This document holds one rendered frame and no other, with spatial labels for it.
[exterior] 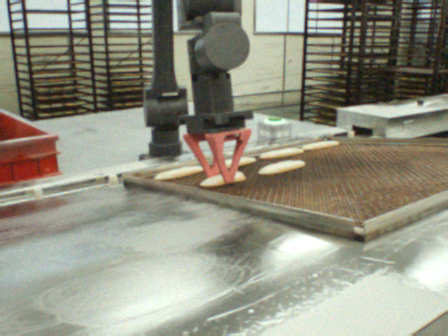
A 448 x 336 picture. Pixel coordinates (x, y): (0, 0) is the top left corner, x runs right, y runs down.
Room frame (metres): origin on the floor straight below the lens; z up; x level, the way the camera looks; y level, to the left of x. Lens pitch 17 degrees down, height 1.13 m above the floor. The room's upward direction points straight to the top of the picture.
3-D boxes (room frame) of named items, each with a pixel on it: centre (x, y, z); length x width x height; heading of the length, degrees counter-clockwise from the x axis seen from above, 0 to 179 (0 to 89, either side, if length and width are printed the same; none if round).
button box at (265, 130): (1.21, -0.14, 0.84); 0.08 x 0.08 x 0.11; 35
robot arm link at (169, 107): (1.07, 0.14, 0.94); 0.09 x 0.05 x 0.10; 16
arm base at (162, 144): (1.09, 0.15, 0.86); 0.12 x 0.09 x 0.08; 131
